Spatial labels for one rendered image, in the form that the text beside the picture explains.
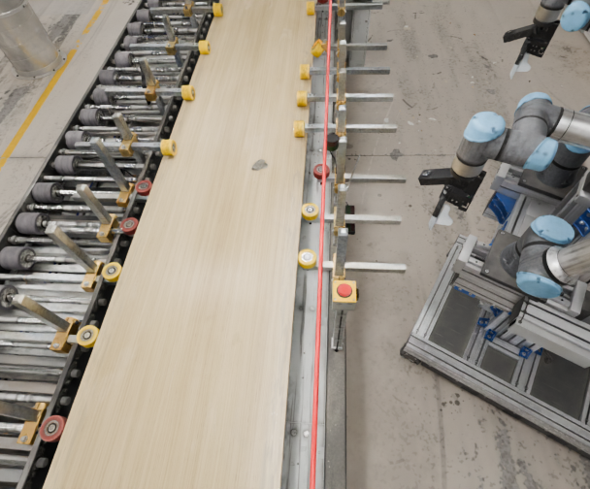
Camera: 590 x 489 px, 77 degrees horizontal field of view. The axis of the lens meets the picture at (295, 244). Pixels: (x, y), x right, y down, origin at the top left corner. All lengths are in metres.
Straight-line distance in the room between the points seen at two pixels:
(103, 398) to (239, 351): 0.49
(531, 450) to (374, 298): 1.12
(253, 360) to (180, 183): 0.96
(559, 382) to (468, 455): 0.59
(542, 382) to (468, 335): 0.40
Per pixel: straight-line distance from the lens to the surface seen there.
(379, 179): 1.90
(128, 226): 1.85
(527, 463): 2.49
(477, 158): 1.00
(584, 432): 2.39
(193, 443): 1.40
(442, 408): 2.37
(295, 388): 1.66
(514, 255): 1.48
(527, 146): 0.99
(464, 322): 2.33
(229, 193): 1.81
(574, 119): 1.11
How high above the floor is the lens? 2.24
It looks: 57 degrees down
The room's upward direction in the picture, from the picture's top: 5 degrees counter-clockwise
